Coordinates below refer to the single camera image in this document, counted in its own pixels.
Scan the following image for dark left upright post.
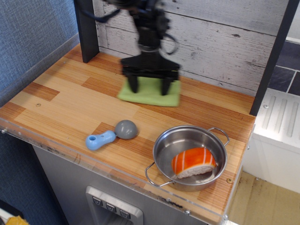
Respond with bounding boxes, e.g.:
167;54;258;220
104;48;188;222
74;0;99;63

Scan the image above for dark right upright post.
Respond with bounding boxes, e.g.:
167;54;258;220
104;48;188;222
249;0;300;116

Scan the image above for green cloth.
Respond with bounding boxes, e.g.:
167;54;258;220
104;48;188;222
117;77;181;107

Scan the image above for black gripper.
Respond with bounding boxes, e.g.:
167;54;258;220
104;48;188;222
120;51;180;96

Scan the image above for salmon sushi toy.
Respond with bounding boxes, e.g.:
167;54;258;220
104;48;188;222
171;147;217;179

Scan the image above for blue grey toy scoop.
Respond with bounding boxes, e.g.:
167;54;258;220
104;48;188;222
85;120;138;151

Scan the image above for white ridged sink drainer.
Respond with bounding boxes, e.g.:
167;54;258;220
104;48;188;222
254;88;300;148

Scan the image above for yellow black object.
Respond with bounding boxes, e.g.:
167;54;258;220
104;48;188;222
6;216;29;225

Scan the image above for grey button control panel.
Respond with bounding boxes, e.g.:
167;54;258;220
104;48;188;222
85;186;144;225

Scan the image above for silver metal pot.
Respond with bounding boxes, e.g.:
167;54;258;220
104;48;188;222
153;125;230;192

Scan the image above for dark upright post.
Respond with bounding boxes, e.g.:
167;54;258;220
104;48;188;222
74;0;99;63
249;0;300;116

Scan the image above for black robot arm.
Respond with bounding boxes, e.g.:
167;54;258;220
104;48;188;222
107;0;180;96

